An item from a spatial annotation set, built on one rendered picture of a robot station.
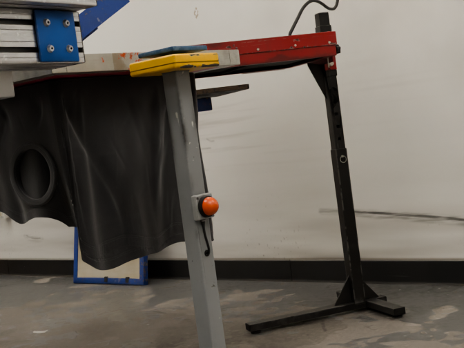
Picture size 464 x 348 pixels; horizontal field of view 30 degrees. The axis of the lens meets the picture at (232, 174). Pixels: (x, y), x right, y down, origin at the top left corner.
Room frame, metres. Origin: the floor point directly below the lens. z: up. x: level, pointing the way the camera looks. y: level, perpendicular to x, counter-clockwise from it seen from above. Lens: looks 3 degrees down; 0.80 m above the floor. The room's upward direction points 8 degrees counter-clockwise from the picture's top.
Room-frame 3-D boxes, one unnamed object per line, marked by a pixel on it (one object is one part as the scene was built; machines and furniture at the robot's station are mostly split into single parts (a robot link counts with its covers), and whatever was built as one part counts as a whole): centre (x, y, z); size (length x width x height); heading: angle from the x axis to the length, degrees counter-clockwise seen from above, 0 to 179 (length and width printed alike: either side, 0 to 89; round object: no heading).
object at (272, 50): (3.36, -0.12, 1.06); 0.61 x 0.46 x 0.12; 109
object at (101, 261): (2.02, 0.21, 0.74); 0.45 x 0.03 x 0.43; 139
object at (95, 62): (2.21, 0.43, 0.97); 0.79 x 0.58 x 0.04; 49
